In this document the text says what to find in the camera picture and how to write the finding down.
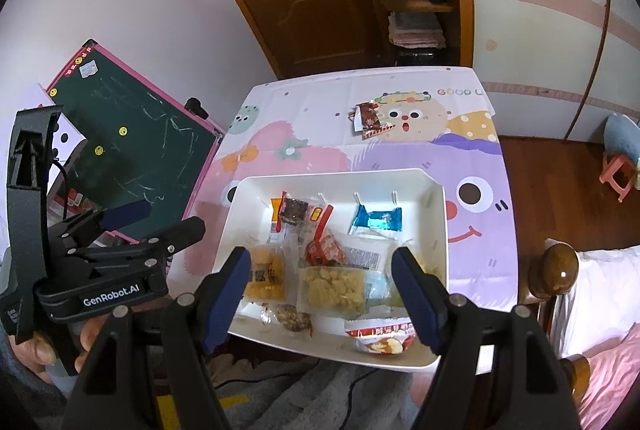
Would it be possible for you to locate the orange white snack packet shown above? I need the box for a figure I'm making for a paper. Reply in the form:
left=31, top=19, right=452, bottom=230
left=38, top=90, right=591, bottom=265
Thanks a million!
left=269, top=197, right=288, bottom=245

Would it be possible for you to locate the white pillow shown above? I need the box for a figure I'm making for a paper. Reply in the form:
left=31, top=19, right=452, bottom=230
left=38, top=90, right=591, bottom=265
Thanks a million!
left=547, top=237, right=640, bottom=358

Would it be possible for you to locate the pink plastic stool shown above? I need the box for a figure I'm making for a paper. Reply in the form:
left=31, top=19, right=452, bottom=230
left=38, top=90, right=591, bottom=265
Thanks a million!
left=600, top=151, right=640, bottom=202

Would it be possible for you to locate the yellow puffed snack packet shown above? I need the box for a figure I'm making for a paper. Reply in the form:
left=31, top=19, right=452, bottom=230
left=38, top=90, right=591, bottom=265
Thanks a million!
left=246, top=245, right=292, bottom=303
left=297, top=264, right=370, bottom=317

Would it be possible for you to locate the white plastic tray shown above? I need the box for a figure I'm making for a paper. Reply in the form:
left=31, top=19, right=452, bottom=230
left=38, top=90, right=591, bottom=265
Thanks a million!
left=211, top=167, right=449, bottom=370

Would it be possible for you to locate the pink bedsheet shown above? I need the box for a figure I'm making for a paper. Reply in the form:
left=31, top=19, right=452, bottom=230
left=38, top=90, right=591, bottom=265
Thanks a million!
left=575, top=322, right=640, bottom=430

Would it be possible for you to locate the grey fleece blanket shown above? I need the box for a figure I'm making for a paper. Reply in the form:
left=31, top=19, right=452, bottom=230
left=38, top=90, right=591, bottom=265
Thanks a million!
left=150, top=350, right=436, bottom=430

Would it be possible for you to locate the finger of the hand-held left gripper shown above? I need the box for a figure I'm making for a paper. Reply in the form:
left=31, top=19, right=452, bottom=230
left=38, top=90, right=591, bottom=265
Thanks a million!
left=65, top=216, right=207, bottom=268
left=60, top=199, right=153, bottom=241

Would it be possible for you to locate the black box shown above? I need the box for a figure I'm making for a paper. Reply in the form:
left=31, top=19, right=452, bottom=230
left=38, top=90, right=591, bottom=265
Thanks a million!
left=395, top=48, right=446, bottom=67

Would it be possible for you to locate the small blue candy packet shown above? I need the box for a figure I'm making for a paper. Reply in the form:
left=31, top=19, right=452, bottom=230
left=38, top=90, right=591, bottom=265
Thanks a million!
left=348, top=203, right=403, bottom=236

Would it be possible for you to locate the wooden bedpost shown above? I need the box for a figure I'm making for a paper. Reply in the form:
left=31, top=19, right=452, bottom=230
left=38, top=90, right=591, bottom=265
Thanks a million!
left=529, top=243, right=580, bottom=300

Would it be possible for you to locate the person's left hand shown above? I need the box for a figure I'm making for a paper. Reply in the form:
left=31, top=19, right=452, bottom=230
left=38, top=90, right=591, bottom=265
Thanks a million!
left=17, top=314, right=111, bottom=383

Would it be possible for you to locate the white dotted paper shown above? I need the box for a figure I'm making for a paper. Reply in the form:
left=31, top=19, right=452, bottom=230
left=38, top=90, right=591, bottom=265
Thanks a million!
left=22, top=83, right=88, bottom=171

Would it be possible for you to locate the white red snack bag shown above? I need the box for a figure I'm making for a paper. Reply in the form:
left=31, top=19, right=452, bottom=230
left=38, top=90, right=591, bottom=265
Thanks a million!
left=344, top=317, right=417, bottom=357

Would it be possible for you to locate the clear brown nut candy packet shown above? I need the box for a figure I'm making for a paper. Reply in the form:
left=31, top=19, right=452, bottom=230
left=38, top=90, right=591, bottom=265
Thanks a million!
left=260, top=303, right=315, bottom=337

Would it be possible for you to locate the brown packet with red edge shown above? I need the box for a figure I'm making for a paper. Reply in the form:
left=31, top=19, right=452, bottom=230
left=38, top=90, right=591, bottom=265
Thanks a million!
left=279, top=193, right=335, bottom=241
left=349, top=102, right=397, bottom=140

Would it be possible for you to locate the light blue white packet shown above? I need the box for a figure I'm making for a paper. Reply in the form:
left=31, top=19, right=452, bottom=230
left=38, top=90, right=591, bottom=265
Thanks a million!
left=345, top=246, right=401, bottom=308

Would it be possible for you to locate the printed cartoon tablecloth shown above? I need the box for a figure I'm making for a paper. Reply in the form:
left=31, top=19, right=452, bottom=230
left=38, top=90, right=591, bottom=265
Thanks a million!
left=165, top=66, right=518, bottom=378

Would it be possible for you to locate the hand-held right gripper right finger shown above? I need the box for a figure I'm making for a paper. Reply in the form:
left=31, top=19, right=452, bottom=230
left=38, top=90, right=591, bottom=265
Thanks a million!
left=391, top=246, right=583, bottom=430

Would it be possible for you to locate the small red packet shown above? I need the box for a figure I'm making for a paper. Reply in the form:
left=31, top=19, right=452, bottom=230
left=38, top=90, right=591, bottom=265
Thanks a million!
left=306, top=233, right=348, bottom=267

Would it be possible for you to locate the pink framed green chalkboard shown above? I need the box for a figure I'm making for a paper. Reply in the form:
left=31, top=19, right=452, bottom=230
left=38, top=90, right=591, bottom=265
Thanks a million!
left=45, top=39, right=226, bottom=251

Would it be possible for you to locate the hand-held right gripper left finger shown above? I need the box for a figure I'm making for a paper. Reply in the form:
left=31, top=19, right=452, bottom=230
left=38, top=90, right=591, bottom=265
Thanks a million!
left=60, top=246, right=252, bottom=430

